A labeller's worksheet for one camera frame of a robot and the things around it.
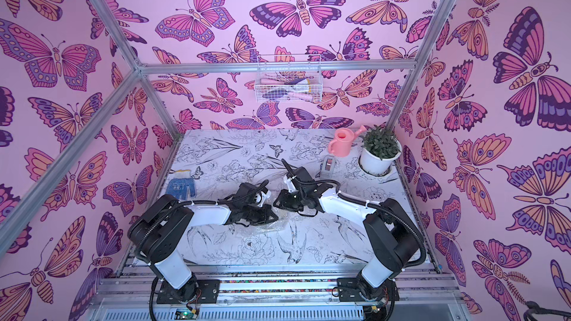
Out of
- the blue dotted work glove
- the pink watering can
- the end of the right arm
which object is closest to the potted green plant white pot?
the pink watering can

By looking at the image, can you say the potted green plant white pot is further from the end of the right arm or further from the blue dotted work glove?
the blue dotted work glove

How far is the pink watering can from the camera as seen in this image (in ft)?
3.45

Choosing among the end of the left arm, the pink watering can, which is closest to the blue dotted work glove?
the end of the left arm

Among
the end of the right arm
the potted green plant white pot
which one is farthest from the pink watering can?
the end of the right arm

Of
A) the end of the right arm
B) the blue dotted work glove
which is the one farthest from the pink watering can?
the blue dotted work glove

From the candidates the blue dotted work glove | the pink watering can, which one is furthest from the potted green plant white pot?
the blue dotted work glove

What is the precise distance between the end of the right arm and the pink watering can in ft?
1.26

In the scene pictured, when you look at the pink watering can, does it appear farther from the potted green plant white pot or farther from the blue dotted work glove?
the blue dotted work glove

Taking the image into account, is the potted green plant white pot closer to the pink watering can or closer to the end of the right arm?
the pink watering can

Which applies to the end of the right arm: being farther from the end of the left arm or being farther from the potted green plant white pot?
the potted green plant white pot

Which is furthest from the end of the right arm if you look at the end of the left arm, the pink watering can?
the pink watering can

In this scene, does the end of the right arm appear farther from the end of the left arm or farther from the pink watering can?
the pink watering can

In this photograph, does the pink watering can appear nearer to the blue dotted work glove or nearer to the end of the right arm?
the end of the right arm

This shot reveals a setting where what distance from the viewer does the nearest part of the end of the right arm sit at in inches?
25.6
